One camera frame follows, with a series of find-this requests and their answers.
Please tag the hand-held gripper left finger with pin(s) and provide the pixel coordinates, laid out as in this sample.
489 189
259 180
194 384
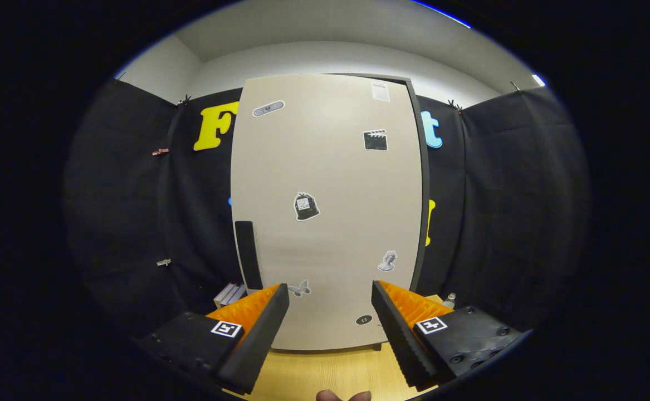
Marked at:
260 340

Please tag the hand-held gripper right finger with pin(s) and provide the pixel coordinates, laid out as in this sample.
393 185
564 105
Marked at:
397 340

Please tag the grey shoe cabinet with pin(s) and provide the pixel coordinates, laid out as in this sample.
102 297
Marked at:
426 211

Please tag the blue paperback book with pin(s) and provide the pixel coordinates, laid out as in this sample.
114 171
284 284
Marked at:
236 295

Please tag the white paperback book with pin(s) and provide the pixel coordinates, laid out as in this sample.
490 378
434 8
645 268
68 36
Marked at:
223 294

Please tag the green glass bottle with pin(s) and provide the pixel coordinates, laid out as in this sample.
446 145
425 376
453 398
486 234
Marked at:
450 302

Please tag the black backdrop cloth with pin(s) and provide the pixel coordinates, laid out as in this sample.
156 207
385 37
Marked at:
118 211

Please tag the pink clothespin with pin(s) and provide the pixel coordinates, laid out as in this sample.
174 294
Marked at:
160 151

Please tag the small ceiling light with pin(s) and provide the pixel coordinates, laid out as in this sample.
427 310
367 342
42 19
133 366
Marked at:
538 80

